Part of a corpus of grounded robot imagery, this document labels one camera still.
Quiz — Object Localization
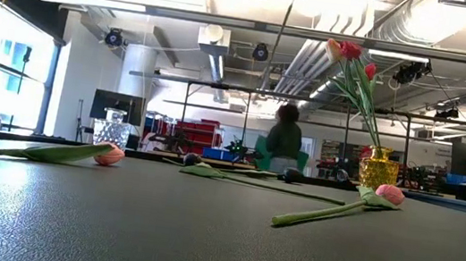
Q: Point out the yellow glass vase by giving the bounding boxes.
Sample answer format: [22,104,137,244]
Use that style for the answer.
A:
[355,143,402,193]

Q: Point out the salmon pink artificial tulip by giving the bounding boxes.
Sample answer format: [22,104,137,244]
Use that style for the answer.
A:
[0,129,127,175]

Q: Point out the clear glass vase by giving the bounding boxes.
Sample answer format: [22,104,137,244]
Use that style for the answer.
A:
[90,105,134,150]

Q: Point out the round black ceiling lamp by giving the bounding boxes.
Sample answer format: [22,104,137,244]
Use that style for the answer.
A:
[250,41,271,63]
[104,27,125,49]

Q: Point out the white ceiling box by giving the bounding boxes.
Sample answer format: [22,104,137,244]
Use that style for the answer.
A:
[196,22,233,58]

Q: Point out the long overhead light bar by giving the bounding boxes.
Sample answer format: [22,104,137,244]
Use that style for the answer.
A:
[32,0,466,63]

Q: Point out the person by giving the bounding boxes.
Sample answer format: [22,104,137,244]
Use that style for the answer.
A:
[261,100,309,176]

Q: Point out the red storage bins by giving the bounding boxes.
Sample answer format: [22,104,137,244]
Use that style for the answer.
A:
[171,116,222,159]

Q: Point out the green chair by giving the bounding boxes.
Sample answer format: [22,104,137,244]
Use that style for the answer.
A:
[252,135,312,177]

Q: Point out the black track spotlight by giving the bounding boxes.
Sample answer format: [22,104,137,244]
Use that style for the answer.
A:
[392,56,433,88]

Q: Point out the blue crate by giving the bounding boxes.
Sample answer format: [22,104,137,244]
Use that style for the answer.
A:
[200,146,237,163]

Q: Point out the thin black tripod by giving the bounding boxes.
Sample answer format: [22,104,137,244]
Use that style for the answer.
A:
[72,98,90,143]

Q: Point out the pale pink artificial tulip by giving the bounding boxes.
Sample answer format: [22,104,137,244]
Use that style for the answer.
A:
[270,169,407,244]

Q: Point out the black metal rack frame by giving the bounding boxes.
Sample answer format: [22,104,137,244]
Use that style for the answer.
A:
[120,70,466,195]

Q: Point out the silver ventilation duct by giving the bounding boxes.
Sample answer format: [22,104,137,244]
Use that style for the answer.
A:
[270,0,466,142]

